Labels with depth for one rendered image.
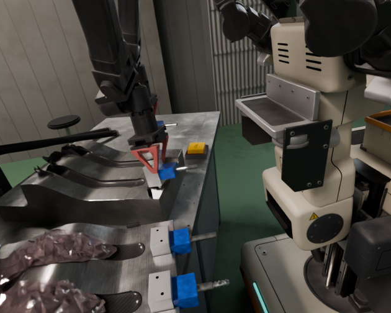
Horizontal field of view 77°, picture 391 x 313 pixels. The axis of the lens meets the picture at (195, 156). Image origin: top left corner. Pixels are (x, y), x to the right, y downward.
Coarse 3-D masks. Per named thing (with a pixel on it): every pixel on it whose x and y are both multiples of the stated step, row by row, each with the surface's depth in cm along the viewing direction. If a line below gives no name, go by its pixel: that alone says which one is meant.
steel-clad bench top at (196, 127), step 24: (120, 120) 143; (168, 120) 133; (192, 120) 128; (216, 120) 124; (120, 144) 112; (168, 144) 106; (192, 192) 74; (0, 216) 75; (192, 216) 65; (0, 240) 65
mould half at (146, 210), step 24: (96, 144) 83; (72, 168) 70; (96, 168) 74; (120, 168) 75; (24, 192) 65; (48, 192) 63; (72, 192) 64; (96, 192) 65; (120, 192) 63; (144, 192) 61; (168, 192) 65; (24, 216) 70; (48, 216) 68; (72, 216) 66; (96, 216) 65; (120, 216) 63; (144, 216) 62; (168, 216) 65
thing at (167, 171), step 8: (152, 160) 65; (160, 160) 63; (144, 168) 60; (160, 168) 61; (168, 168) 60; (176, 168) 61; (184, 168) 61; (192, 168) 60; (152, 176) 61; (160, 176) 61; (168, 176) 60; (152, 184) 62; (160, 184) 61
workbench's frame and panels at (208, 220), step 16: (208, 176) 122; (208, 192) 120; (208, 208) 119; (208, 224) 118; (208, 240) 117; (192, 256) 83; (208, 256) 115; (192, 272) 83; (208, 272) 114; (208, 304) 111
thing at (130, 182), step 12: (72, 144) 79; (48, 156) 72; (60, 156) 75; (84, 156) 77; (96, 156) 79; (36, 168) 65; (48, 168) 77; (60, 168) 70; (72, 180) 67; (84, 180) 69; (96, 180) 70; (108, 180) 69; (120, 180) 68; (132, 180) 68; (144, 180) 66
